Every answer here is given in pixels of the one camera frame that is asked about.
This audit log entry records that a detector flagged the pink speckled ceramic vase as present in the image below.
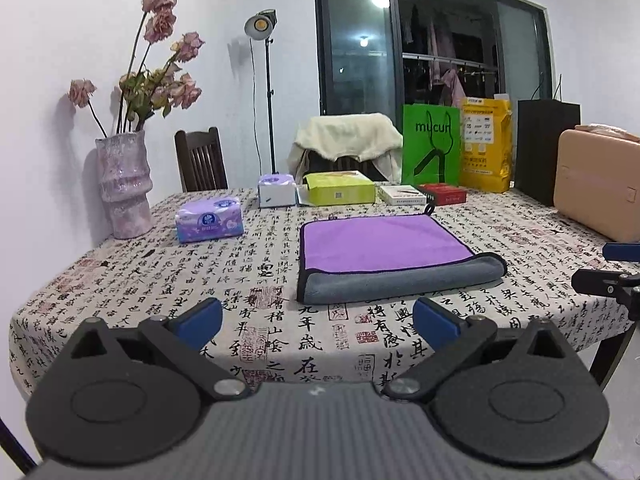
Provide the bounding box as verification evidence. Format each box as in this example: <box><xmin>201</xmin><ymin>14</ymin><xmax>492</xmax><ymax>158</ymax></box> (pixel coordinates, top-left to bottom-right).
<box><xmin>96</xmin><ymin>131</ymin><xmax>153</xmax><ymax>240</ymax></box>

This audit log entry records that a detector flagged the red flat box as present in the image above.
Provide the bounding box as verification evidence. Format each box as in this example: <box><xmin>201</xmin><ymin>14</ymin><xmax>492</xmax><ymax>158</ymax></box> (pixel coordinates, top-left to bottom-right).
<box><xmin>418</xmin><ymin>183</ymin><xmax>468</xmax><ymax>207</ymax></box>

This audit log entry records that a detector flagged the green mucun paper bag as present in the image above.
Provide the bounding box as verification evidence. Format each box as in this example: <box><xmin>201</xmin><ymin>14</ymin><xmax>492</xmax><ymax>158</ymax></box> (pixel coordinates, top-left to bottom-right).
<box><xmin>401</xmin><ymin>104</ymin><xmax>462</xmax><ymax>186</ymax></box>

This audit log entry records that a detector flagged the dark wooden chair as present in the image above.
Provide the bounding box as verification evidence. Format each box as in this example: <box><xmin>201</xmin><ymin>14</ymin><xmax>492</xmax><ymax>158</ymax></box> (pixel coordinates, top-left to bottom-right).
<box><xmin>175</xmin><ymin>127</ymin><xmax>228</xmax><ymax>192</ymax></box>

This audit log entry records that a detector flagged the white flat box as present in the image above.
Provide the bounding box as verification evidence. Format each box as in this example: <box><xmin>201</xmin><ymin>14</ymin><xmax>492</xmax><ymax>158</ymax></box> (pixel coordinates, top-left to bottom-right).
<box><xmin>378</xmin><ymin>184</ymin><xmax>426</xmax><ymax>206</ymax></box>

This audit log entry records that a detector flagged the studio light on stand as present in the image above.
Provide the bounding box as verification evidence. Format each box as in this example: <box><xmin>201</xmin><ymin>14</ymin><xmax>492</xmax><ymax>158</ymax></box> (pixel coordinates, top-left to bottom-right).
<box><xmin>244</xmin><ymin>9</ymin><xmax>278</xmax><ymax>174</ymax></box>

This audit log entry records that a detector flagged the white purple tissue pack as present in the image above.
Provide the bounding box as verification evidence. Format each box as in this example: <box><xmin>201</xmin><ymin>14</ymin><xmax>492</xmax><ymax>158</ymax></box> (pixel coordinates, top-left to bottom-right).
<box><xmin>257</xmin><ymin>174</ymin><xmax>297</xmax><ymax>208</ymax></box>

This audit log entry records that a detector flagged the black paper bag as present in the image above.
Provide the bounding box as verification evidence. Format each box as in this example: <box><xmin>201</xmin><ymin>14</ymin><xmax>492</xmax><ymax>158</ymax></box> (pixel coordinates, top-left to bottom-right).
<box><xmin>514</xmin><ymin>76</ymin><xmax>580</xmax><ymax>207</ymax></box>

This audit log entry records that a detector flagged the beige pink case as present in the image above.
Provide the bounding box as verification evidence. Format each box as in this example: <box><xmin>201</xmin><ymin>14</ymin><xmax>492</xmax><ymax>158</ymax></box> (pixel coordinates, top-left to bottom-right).
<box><xmin>553</xmin><ymin>124</ymin><xmax>639</xmax><ymax>243</ymax></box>

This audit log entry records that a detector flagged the cream cloth on chair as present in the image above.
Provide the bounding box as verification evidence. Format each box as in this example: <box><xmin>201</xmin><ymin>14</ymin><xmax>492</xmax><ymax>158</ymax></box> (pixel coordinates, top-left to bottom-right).
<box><xmin>286</xmin><ymin>113</ymin><xmax>402</xmax><ymax>184</ymax></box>

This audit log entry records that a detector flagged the lime green cardboard box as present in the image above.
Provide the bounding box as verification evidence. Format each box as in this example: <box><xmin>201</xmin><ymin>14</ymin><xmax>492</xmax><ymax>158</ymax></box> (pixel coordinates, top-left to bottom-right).
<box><xmin>298</xmin><ymin>170</ymin><xmax>376</xmax><ymax>207</ymax></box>

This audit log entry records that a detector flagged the chair under cream cloth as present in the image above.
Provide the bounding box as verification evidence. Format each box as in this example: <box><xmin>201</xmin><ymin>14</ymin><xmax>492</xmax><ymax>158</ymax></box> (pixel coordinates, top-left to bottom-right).
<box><xmin>303</xmin><ymin>152</ymin><xmax>386</xmax><ymax>182</ymax></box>

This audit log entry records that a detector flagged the dark framed sliding window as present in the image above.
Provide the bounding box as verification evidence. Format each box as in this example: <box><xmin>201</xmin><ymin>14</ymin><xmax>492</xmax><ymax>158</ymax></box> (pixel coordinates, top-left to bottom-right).
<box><xmin>316</xmin><ymin>0</ymin><xmax>552</xmax><ymax>124</ymax></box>

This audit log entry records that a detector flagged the calligraphy print tablecloth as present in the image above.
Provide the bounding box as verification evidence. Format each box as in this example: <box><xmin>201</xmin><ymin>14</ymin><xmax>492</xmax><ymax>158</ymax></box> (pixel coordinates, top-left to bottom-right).
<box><xmin>9</xmin><ymin>189</ymin><xmax>630</xmax><ymax>393</ymax></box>

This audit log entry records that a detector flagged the purple and grey towel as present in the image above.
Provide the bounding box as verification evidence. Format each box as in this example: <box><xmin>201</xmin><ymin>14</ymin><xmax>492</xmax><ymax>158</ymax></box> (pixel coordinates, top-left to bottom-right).
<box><xmin>296</xmin><ymin>207</ymin><xmax>508</xmax><ymax>306</ymax></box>

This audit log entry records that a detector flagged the dried pink rose bouquet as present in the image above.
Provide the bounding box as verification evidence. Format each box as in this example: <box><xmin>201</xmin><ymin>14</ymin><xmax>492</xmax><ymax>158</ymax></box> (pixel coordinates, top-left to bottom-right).
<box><xmin>67</xmin><ymin>0</ymin><xmax>207</xmax><ymax>139</ymax></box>

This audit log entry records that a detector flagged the yellow printed bag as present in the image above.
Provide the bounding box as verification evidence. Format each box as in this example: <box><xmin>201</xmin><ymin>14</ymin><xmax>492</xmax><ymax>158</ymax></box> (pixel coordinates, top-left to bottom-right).
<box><xmin>460</xmin><ymin>98</ymin><xmax>512</xmax><ymax>193</ymax></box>

